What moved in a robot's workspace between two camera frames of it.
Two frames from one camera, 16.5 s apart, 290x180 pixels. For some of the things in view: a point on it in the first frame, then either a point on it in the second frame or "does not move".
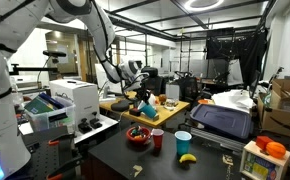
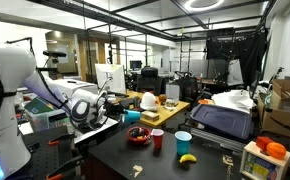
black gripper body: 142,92 → 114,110
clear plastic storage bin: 45,112 does not move
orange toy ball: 275,149 does not move
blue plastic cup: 148,109 → 132,116
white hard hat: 152,100 does not move
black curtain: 248,47 does not move
